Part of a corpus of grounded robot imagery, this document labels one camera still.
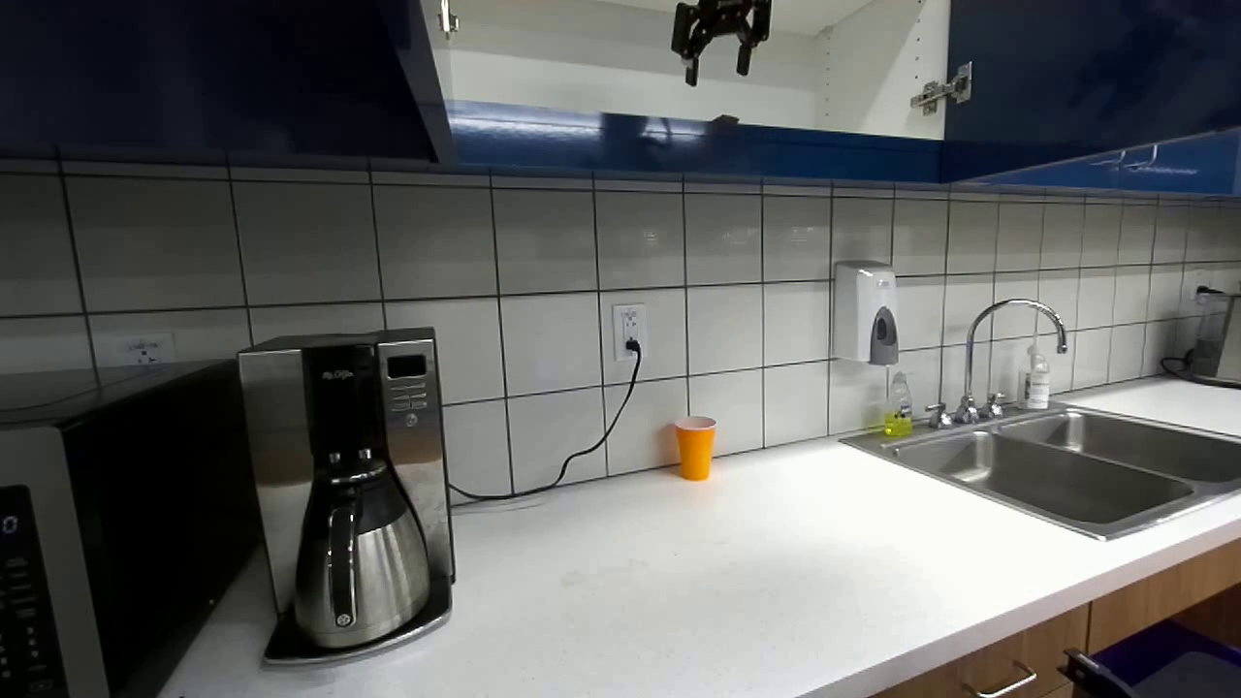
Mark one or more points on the yellow dish soap bottle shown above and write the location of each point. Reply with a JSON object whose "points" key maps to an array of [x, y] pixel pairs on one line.
{"points": [[899, 407]]}

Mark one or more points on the blue upper wall cabinet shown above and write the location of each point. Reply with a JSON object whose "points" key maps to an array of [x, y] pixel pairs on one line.
{"points": [[835, 91]]}

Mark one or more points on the white wall power outlet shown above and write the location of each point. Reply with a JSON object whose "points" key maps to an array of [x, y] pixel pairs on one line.
{"points": [[629, 327]]}

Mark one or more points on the steel coffee carafe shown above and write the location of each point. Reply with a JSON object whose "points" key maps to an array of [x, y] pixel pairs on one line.
{"points": [[362, 566]]}

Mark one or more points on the blue open cabinet door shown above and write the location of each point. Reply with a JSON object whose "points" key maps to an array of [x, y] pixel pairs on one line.
{"points": [[1059, 78]]}

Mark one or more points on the chrome kitchen faucet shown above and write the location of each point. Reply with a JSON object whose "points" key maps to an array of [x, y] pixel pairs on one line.
{"points": [[996, 358]]}

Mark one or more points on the white wall soap dispenser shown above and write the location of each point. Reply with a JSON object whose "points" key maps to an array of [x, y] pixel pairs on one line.
{"points": [[866, 325]]}

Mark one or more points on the white small soap pump bottle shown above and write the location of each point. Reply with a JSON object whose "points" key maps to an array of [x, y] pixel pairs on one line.
{"points": [[1038, 380]]}

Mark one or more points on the orange plastic cup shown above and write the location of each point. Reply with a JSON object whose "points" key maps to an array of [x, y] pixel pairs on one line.
{"points": [[695, 449]]}

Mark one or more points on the black steel coffee maker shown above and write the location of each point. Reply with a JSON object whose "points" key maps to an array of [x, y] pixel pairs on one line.
{"points": [[343, 394]]}

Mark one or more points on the black microwave oven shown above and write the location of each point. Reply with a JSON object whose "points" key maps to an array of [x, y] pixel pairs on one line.
{"points": [[126, 513]]}

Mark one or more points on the stainless steel double sink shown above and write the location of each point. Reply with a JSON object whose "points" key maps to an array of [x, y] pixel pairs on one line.
{"points": [[1095, 476]]}

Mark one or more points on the wooden lower cabinet drawers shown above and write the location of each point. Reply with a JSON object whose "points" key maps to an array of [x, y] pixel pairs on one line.
{"points": [[1025, 663]]}

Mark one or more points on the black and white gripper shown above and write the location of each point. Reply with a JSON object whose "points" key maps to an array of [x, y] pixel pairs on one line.
{"points": [[702, 22]]}

